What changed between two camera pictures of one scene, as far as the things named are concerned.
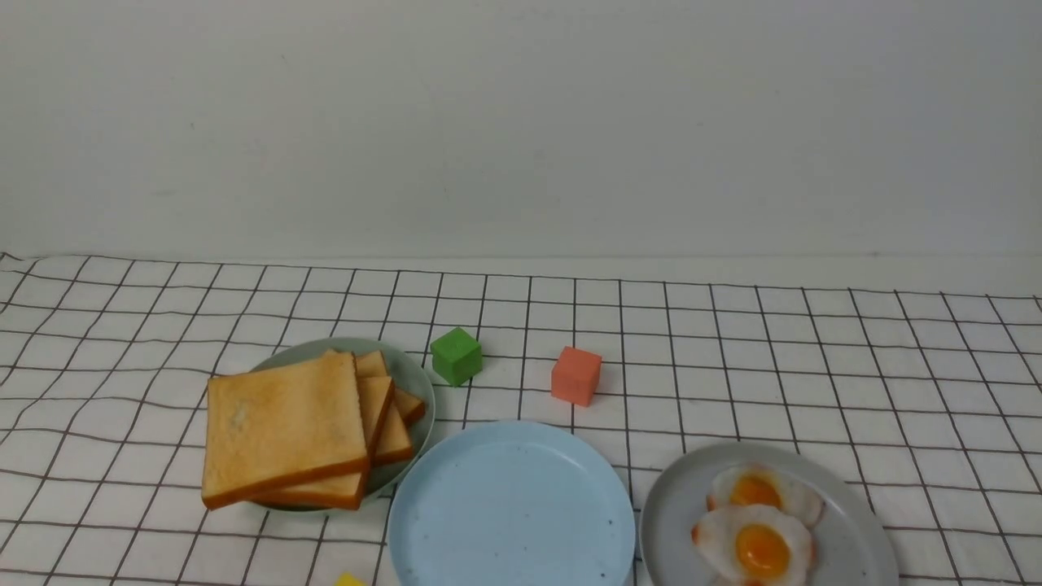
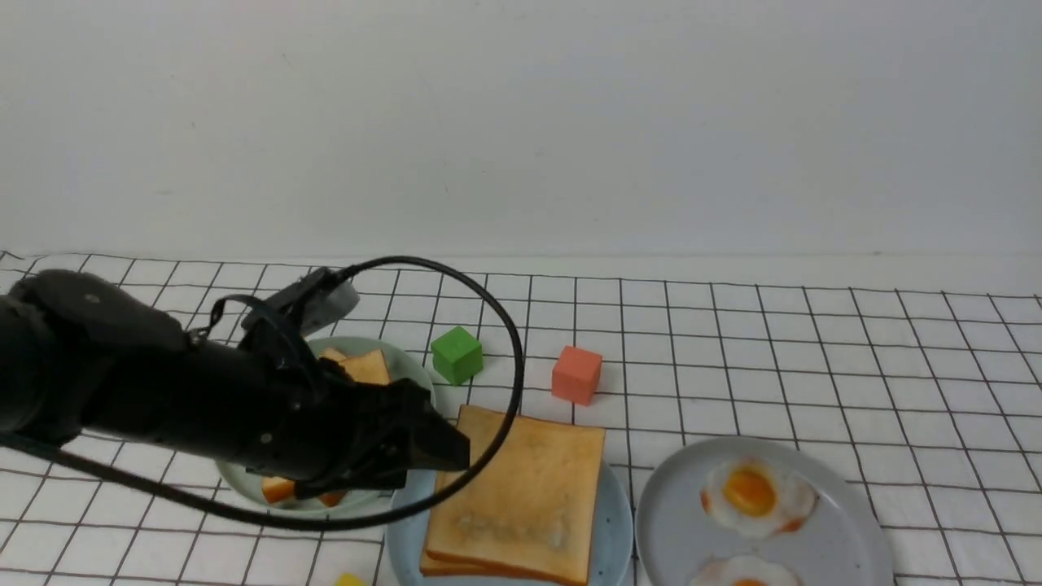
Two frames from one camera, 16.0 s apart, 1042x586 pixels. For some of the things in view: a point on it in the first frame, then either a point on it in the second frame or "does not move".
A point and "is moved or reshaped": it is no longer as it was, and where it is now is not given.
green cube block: x=457 y=356 does not move
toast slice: x=347 y=492 is moved or reshaped
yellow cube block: x=348 y=579 does not move
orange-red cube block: x=575 y=376 does not move
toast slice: x=282 y=425 is moved or reshaped
